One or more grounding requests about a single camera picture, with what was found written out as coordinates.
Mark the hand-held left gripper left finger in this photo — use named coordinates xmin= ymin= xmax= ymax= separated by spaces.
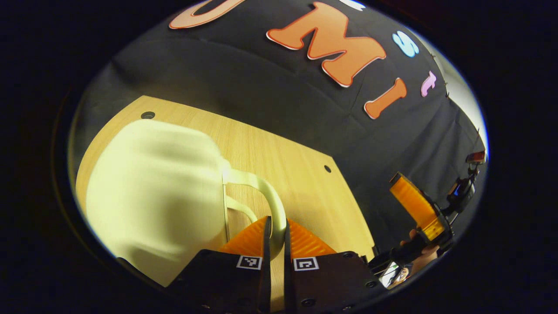
xmin=168 ymin=216 xmax=273 ymax=314

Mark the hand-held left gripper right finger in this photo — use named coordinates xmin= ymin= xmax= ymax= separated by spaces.
xmin=283 ymin=218 xmax=388 ymax=314

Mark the pale yellow suitcase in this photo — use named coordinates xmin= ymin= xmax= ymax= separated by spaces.
xmin=85 ymin=119 xmax=288 ymax=288

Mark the black backdrop cloth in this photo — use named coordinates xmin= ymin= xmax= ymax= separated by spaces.
xmin=72 ymin=0 xmax=487 ymax=258

